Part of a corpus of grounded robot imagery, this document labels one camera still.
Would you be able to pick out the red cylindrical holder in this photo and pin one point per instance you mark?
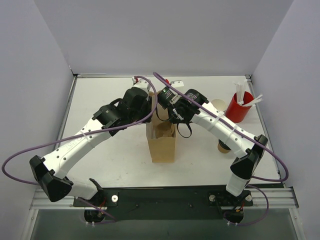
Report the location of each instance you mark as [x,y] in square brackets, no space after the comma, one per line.
[235,112]

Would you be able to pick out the brown paper bag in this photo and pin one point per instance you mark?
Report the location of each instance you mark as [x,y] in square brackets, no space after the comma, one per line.
[162,150]

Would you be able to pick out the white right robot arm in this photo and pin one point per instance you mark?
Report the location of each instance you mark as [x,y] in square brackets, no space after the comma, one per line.
[201,112]

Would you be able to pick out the stack of paper cups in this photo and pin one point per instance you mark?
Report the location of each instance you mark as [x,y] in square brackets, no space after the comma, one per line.
[219,104]

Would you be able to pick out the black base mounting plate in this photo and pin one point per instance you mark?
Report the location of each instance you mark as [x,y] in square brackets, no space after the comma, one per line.
[201,202]

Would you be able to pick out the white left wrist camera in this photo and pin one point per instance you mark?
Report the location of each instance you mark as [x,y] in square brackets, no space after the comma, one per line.
[141,84]

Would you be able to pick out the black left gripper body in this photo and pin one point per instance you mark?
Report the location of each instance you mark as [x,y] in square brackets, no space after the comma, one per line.
[148,110]

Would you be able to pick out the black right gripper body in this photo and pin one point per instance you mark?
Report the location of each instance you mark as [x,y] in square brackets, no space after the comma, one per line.
[163,99]

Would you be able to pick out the aluminium frame rail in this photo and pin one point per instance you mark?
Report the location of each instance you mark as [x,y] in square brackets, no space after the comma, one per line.
[278,198]

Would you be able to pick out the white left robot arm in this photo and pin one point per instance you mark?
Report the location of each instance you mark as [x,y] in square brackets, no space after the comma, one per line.
[50,171]

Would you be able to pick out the brown paper coffee cup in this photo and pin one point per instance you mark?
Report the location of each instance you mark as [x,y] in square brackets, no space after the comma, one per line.
[223,148]

